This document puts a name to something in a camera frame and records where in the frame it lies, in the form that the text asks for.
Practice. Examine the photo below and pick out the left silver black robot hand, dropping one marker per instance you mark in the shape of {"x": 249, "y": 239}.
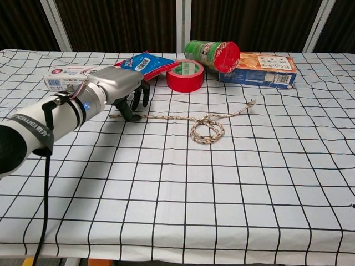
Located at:
{"x": 119, "y": 83}

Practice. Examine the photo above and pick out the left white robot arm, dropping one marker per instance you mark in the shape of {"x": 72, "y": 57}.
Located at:
{"x": 66, "y": 117}

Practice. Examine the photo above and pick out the blue snack bag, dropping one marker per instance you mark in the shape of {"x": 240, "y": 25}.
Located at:
{"x": 147, "y": 65}

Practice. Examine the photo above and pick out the white toothpaste box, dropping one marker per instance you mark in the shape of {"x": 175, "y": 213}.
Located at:
{"x": 63, "y": 75}

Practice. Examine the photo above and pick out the red tape roll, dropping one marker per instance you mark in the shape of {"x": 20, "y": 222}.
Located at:
{"x": 183, "y": 81}

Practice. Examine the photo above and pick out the green chip can red lid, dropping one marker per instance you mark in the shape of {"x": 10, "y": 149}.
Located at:
{"x": 227, "y": 56}

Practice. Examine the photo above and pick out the white black-checked tablecloth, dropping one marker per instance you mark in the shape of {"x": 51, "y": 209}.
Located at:
{"x": 177, "y": 194}

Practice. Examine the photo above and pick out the orange and blue cracker box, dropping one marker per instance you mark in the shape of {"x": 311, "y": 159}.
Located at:
{"x": 263, "y": 72}

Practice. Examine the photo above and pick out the grey metal partition post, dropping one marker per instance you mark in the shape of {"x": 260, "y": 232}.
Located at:
{"x": 56, "y": 27}
{"x": 183, "y": 25}
{"x": 319, "y": 27}

